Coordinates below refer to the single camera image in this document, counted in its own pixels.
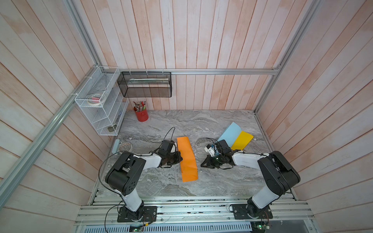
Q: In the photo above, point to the red pencil cup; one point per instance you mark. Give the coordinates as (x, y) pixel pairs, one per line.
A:
(142, 115)

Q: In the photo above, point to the light blue paper sheet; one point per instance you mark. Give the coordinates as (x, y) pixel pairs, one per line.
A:
(231, 134)

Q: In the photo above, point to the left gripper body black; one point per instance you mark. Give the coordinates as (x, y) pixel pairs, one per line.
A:
(173, 158)

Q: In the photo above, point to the clear tape roll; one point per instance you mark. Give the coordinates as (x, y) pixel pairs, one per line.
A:
(125, 146)

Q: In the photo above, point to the tape roll on shelf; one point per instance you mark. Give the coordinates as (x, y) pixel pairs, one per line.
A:
(96, 99)

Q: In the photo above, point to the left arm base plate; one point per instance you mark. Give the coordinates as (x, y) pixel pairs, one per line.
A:
(143, 214)

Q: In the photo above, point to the orange paper sheet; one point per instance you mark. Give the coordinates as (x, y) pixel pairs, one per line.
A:
(188, 165)

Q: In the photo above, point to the white wire shelf rack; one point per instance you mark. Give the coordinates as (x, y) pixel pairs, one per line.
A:
(106, 119)

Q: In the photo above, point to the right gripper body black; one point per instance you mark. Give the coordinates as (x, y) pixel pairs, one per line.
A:
(219, 159)

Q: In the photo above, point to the yellow paper sheet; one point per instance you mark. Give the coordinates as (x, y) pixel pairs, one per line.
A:
(242, 141)

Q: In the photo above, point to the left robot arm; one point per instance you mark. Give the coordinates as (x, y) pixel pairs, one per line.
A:
(124, 175)

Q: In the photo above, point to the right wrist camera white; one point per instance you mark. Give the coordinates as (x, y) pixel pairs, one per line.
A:
(212, 150)

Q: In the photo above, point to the black mesh wall basket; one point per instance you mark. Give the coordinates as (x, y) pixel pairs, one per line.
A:
(145, 84)

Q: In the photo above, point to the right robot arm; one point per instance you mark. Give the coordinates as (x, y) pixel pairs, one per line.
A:
(279, 175)

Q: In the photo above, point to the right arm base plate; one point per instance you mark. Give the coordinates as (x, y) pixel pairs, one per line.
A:
(248, 211)

